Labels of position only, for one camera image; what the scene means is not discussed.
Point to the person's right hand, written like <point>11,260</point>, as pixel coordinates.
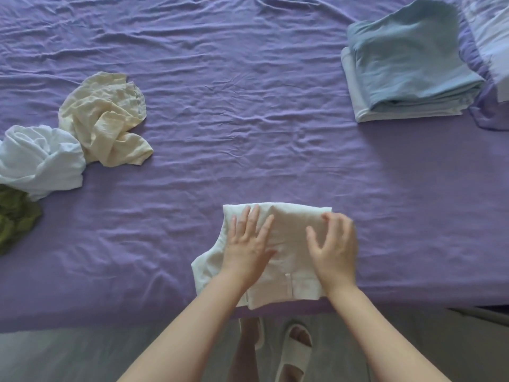
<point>338,262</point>

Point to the person's left hand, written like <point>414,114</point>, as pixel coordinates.
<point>246,258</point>

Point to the purple sheet bed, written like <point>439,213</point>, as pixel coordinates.
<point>238,115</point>

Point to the white jeans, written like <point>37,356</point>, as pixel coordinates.
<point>358,99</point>

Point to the pale yellow garment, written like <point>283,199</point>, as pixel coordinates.
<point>103,115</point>

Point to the light blue denim jeans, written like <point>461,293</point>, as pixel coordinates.
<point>409,55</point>

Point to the white t-shirt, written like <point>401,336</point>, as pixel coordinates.
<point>39,163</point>

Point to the green garment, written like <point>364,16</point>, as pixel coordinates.
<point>16,222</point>

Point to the person's left forearm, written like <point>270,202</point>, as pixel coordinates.
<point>187,334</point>

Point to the person's right forearm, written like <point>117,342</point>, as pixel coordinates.
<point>381,338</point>

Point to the floral pillow purple trim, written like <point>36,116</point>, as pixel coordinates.
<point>493,35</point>

